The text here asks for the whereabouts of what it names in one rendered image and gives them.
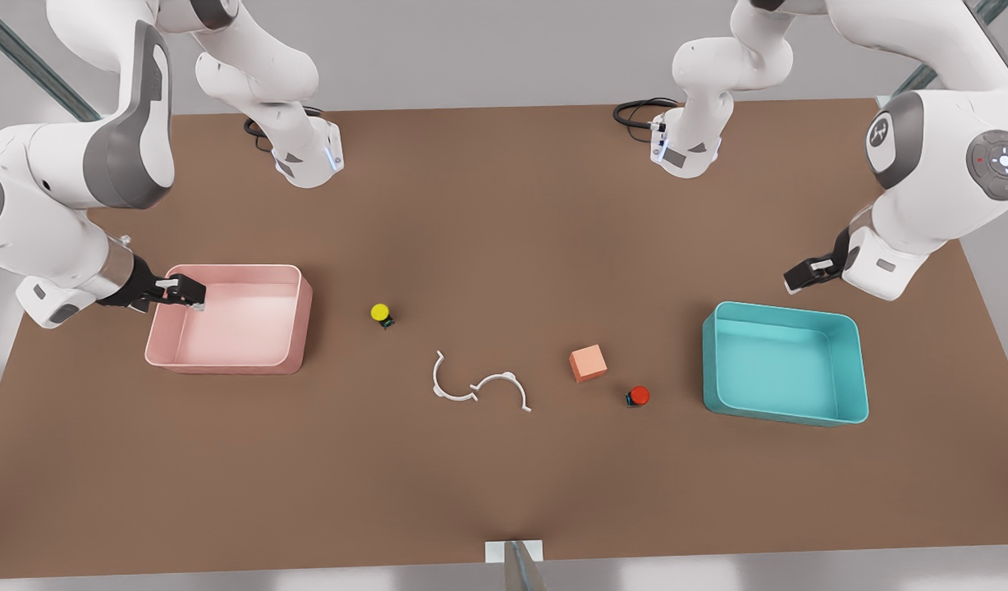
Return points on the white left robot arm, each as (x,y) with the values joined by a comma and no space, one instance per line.
(947,156)

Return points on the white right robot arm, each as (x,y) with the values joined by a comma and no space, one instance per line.
(52,164)

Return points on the pink storage box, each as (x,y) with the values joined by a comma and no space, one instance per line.
(233,324)

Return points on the blue storage box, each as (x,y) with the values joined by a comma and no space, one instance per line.
(787,365)

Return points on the yellow button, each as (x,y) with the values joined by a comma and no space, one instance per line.
(380,313)

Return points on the red button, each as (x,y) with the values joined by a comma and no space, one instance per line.
(638,396)

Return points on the orange cube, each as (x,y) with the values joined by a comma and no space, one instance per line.
(588,363)

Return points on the silver frame post with foot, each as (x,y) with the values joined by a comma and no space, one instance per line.
(522,566)

